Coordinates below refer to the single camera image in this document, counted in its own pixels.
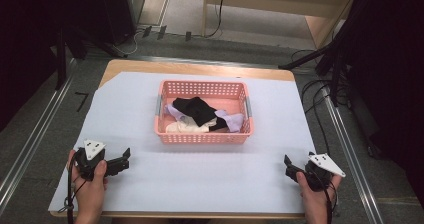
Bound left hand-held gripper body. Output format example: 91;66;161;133
74;139;109;182

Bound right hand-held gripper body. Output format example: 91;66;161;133
302;151;347;192

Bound person's right hand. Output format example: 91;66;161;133
295;171;343;218

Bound person's left hand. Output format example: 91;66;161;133
67;149;110;218

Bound white table mat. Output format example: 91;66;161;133
47;71;316;215

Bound purple sock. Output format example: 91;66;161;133
214;109;245;134
164;103;188;123

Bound cream sock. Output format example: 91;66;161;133
165;115;218;134

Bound black sock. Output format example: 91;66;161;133
209;116;230;133
172;96;218;128

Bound pink plastic basket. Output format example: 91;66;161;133
153;79;255;145

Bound black tripod stand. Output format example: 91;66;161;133
278;3;364;108
49;23;129;91

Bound dark curtain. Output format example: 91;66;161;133
343;0;424;212
0;0;111;133

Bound dark cabinet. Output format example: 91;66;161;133
98;0;147;46

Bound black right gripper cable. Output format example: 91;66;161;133
306;165;339;224

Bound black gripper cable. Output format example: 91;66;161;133
58;147;88;224
306;165;339;224

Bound metal floor rail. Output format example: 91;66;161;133
0;59;77;216
84;51;331;74
321;85;385;224

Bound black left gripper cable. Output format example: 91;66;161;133
58;147;88;224

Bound black floor cables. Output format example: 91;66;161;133
290;48;354;157

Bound white floor cable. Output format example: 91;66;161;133
110;26;148;58

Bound wooden frame furniture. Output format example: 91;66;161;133
200;0;360;50

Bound black hanging cable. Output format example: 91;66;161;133
204;0;227;39

